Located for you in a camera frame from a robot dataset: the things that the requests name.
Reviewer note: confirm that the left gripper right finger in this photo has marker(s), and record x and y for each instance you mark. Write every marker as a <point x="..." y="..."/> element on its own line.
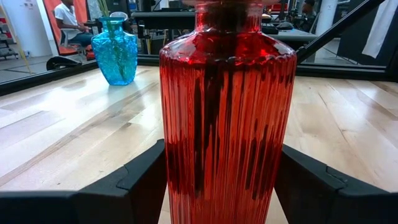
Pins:
<point x="342" y="208"/>

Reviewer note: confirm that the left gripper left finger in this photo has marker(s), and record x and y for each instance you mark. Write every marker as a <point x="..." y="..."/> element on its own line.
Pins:
<point x="77" y="208"/>

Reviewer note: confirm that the red ribbed glass vase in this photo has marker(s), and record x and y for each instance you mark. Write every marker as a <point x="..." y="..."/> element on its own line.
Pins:
<point x="227" y="124"/>

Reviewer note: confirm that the teal glass vase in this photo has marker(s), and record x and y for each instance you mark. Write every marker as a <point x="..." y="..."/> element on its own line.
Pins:
<point x="115" y="56"/>

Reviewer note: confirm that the white chair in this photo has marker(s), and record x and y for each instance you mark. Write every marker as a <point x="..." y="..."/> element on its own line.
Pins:
<point x="66" y="37"/>

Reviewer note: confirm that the person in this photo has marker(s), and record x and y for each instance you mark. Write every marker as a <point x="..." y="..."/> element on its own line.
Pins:
<point x="66" y="15"/>

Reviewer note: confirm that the white pillar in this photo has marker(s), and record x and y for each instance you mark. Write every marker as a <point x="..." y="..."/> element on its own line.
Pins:
<point x="326" y="14"/>

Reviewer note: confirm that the red partition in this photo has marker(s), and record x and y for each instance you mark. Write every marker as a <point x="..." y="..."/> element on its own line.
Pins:
<point x="81" y="12"/>

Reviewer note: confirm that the black desk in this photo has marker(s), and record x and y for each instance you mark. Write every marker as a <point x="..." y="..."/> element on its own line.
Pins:
<point x="171" y="18"/>

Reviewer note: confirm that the black metal frame post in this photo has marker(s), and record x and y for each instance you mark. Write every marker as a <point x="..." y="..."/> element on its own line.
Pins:
<point x="342" y="72"/>

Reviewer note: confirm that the black frame clamp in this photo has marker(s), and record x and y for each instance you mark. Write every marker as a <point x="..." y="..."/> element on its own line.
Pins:
<point x="62" y="62"/>

